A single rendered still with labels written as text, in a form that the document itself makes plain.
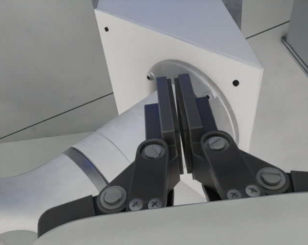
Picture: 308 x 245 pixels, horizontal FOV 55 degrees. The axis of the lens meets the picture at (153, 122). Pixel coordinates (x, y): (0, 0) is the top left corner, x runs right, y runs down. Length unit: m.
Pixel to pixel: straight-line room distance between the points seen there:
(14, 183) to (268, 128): 2.09
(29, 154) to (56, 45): 0.79
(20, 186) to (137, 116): 0.16
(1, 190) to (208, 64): 0.28
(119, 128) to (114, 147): 0.03
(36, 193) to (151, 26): 0.28
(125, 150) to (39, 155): 1.78
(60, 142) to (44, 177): 1.79
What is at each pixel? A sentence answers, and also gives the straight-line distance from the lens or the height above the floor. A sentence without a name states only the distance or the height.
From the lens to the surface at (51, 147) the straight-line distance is 2.14.
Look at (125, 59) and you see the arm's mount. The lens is 0.54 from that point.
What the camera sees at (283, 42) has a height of 0.04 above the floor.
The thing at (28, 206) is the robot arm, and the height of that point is 1.36.
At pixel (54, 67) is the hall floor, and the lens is 1.85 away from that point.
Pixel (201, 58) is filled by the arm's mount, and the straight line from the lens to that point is 0.40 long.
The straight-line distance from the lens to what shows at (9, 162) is 2.19.
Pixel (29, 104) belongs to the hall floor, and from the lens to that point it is 2.06.
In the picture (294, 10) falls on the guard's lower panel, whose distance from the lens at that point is 1.75.
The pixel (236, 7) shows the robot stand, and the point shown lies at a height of 0.93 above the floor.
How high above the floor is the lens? 1.53
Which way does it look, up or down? 48 degrees down
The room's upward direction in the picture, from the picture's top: 175 degrees clockwise
